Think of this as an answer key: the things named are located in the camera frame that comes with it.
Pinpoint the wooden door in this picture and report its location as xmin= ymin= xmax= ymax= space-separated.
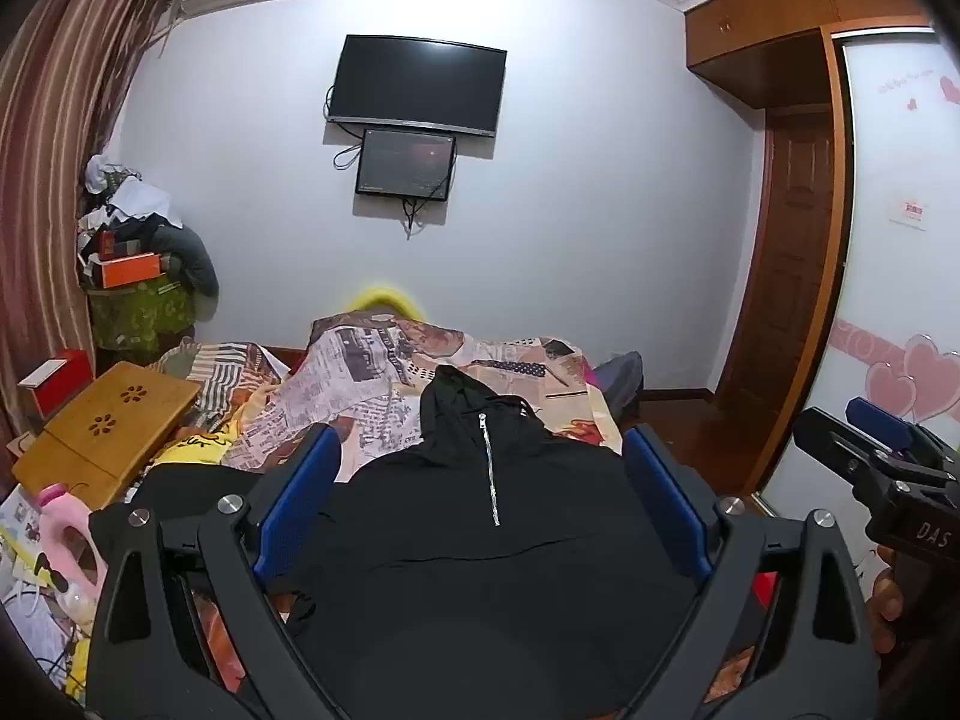
xmin=712 ymin=109 xmax=837 ymax=410

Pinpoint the person's right hand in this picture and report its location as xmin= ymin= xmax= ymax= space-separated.
xmin=862 ymin=544 xmax=905 ymax=657

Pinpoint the white cloth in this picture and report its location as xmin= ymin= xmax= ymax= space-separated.
xmin=82 ymin=154 xmax=185 ymax=230

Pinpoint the striped brown curtain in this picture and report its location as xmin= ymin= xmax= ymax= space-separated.
xmin=0 ymin=0 xmax=185 ymax=466

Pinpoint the newspaper print blanket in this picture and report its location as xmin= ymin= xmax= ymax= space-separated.
xmin=150 ymin=311 xmax=627 ymax=481

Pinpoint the black zip hoodie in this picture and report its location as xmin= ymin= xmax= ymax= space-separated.
xmin=90 ymin=364 xmax=721 ymax=720

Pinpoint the wooden folding lap table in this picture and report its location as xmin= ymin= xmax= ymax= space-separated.
xmin=11 ymin=361 xmax=203 ymax=507

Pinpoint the wall-mounted television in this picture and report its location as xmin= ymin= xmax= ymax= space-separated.
xmin=328 ymin=34 xmax=507 ymax=140

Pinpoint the wooden overhead cabinet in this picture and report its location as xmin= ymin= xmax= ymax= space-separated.
xmin=684 ymin=0 xmax=946 ymax=110

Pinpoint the red box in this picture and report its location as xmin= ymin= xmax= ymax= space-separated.
xmin=16 ymin=349 xmax=95 ymax=417

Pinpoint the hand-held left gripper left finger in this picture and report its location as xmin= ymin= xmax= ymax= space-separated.
xmin=86 ymin=424 xmax=353 ymax=720

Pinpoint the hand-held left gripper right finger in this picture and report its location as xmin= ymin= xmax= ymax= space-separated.
xmin=615 ymin=424 xmax=878 ymax=720

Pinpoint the pink plastic toy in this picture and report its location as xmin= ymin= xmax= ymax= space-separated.
xmin=37 ymin=510 xmax=106 ymax=601

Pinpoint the small wall-mounted monitor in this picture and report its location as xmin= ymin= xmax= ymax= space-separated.
xmin=355 ymin=127 xmax=458 ymax=202

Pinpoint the wooden wardrobe with sliding door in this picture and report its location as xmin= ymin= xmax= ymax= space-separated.
xmin=757 ymin=30 xmax=960 ymax=511

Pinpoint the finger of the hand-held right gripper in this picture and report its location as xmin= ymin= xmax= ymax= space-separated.
xmin=846 ymin=396 xmax=960 ymax=466
xmin=793 ymin=406 xmax=897 ymax=503

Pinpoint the purple backpack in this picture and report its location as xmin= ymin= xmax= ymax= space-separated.
xmin=589 ymin=351 xmax=646 ymax=417

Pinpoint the yellow cushion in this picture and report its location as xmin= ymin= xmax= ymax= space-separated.
xmin=345 ymin=285 xmax=421 ymax=320

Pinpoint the orange box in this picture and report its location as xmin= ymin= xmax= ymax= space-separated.
xmin=101 ymin=253 xmax=162 ymax=290

